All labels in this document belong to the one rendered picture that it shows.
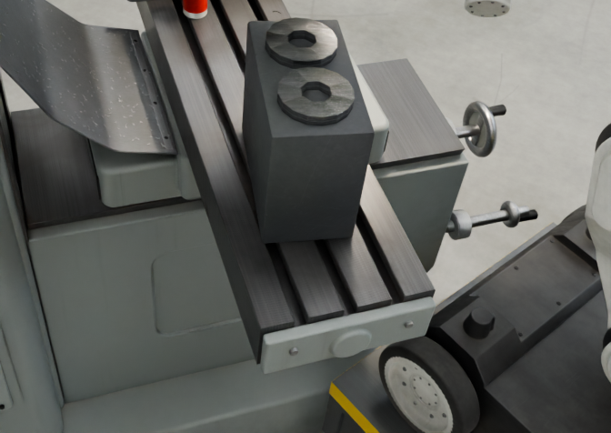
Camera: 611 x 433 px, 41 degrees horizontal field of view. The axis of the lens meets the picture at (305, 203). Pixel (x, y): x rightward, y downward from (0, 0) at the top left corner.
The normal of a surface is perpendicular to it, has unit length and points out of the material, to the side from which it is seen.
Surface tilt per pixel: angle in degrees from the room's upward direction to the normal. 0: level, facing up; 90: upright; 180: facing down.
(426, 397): 90
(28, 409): 88
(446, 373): 12
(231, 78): 0
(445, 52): 0
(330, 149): 90
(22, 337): 89
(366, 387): 0
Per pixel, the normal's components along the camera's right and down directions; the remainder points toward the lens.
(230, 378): 0.10, -0.67
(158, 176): 0.32, 0.72
